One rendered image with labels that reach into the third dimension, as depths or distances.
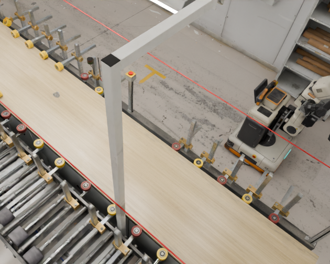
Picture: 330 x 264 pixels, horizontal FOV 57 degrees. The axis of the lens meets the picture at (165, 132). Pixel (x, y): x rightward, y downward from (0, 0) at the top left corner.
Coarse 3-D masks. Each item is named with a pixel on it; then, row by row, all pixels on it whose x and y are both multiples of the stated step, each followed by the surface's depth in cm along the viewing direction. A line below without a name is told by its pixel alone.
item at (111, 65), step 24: (216, 0) 133; (168, 24) 118; (120, 48) 107; (144, 48) 111; (120, 96) 117; (120, 120) 129; (120, 144) 142; (120, 168) 159; (120, 192) 181; (120, 216) 210
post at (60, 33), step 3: (60, 30) 314; (60, 33) 316; (60, 36) 318; (60, 39) 323; (63, 39) 324; (60, 42) 327; (63, 42) 327; (63, 45) 329; (63, 51) 335; (66, 51) 337; (63, 54) 339; (66, 54) 340; (63, 57) 343; (66, 57) 342
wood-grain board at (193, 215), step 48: (0, 48) 328; (48, 96) 294; (96, 96) 300; (96, 144) 267; (144, 144) 272; (144, 192) 244; (192, 192) 248; (192, 240) 225; (240, 240) 228; (288, 240) 231
